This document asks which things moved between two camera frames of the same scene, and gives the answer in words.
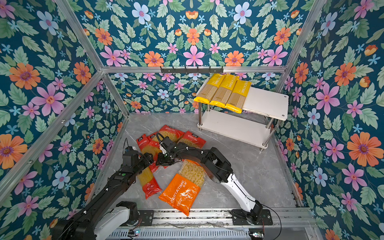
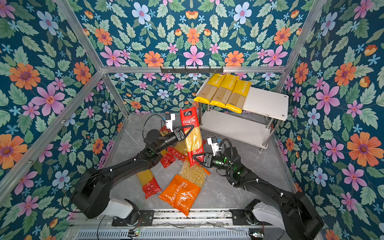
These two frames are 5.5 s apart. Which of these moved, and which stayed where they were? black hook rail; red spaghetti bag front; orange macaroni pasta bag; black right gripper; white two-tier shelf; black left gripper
Moved: red spaghetti bag front; black left gripper; black right gripper
Stayed: black hook rail; white two-tier shelf; orange macaroni pasta bag
